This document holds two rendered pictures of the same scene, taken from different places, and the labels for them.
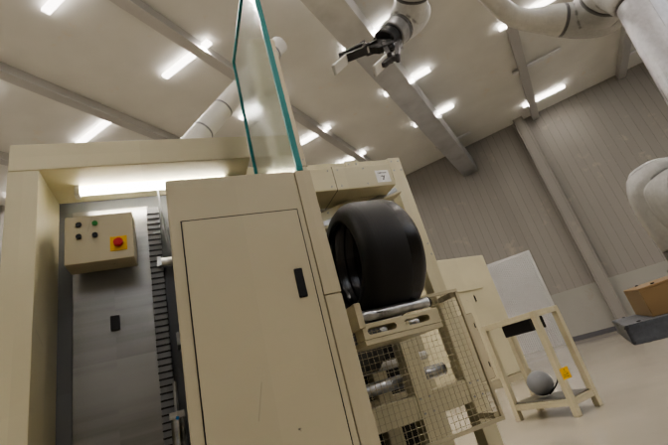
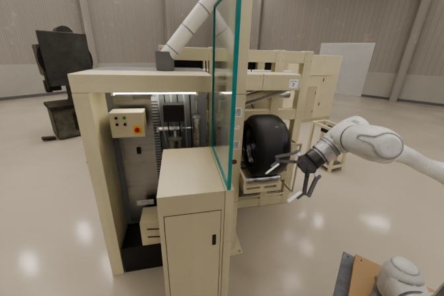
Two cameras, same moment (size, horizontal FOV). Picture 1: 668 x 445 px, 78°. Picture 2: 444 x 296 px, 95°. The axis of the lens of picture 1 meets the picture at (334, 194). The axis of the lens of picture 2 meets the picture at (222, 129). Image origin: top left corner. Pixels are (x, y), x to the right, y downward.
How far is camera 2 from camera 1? 1.26 m
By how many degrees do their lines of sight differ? 45
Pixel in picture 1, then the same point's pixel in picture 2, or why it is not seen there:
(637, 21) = not seen: outside the picture
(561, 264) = (386, 57)
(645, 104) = not seen: outside the picture
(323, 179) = (256, 82)
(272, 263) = (203, 232)
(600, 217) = (435, 37)
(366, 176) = (283, 82)
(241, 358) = (184, 262)
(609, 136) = not seen: outside the picture
